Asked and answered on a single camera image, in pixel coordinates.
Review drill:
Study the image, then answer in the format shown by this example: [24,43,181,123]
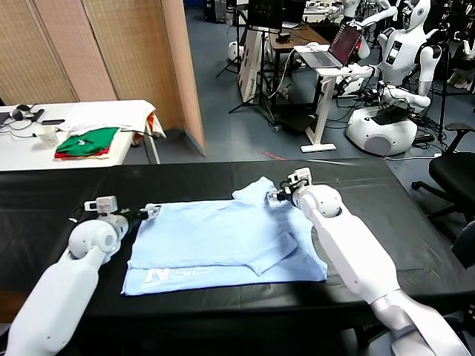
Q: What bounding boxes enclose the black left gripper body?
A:
[119,211,148,227]

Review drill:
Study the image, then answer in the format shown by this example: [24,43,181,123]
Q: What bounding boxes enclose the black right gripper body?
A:
[276,185,298,204]

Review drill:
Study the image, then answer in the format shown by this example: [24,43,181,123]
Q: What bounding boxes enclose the light blue t-shirt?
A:
[121,176,328,297]

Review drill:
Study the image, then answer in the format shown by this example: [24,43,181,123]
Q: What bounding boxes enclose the black table cover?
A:
[0,159,475,326]

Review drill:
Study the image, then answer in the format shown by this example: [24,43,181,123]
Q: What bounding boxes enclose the green folded shirt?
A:
[55,127,120,156]

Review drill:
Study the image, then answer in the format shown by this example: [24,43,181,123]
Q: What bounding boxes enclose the orange cloth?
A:
[132,113,157,145]

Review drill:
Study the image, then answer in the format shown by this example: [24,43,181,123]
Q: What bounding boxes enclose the red folded shirt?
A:
[54,142,112,160]

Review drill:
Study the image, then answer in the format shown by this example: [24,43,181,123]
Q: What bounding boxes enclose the white standing desk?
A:
[292,46,372,154]

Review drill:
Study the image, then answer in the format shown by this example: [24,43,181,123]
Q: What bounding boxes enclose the white table with cloth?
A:
[59,100,167,139]

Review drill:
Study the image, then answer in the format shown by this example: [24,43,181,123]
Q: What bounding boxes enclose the white paper cup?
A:
[39,125,59,148]

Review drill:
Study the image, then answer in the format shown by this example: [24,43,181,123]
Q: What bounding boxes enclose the black tripod stand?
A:
[228,30,279,129]

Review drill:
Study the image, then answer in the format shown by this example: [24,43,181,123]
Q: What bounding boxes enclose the white side table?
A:
[0,99,161,171]

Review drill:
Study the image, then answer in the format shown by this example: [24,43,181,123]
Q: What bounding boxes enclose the white leaning board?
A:
[237,28,268,105]

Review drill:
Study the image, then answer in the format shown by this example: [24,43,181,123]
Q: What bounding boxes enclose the grey open laptop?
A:
[299,24,363,70]

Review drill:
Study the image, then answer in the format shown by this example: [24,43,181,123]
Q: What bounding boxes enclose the brown wooden table corner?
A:
[0,291,30,323]

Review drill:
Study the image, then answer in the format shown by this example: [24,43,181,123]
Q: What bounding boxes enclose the black headphones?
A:
[10,104,34,120]

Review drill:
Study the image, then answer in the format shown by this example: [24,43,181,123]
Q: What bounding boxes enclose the brown wooden desk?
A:
[269,24,342,112]

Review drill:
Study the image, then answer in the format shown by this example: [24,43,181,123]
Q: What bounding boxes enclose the black office chair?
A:
[410,122,475,220]

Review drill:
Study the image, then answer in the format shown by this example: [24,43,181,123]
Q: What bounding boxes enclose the black light stand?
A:
[214,7,248,79]

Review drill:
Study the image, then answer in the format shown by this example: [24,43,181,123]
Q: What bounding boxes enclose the wooden folding screen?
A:
[0,0,206,158]

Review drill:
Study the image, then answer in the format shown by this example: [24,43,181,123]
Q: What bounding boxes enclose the white humanoid robot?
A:
[347,0,442,156]

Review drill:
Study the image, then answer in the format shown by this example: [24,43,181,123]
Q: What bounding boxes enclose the black monitor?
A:
[246,0,285,31]

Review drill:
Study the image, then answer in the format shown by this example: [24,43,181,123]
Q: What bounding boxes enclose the dark grey chair back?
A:
[451,220,475,270]

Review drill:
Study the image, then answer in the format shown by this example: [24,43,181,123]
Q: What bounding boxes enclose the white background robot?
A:
[326,0,398,27]

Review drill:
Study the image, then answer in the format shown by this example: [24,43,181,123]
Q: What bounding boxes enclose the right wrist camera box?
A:
[287,167,312,186]

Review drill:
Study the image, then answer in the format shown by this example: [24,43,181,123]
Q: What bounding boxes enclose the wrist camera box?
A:
[287,167,312,186]
[83,196,119,216]

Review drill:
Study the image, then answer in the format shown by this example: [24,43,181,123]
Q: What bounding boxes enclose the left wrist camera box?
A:
[83,196,119,216]

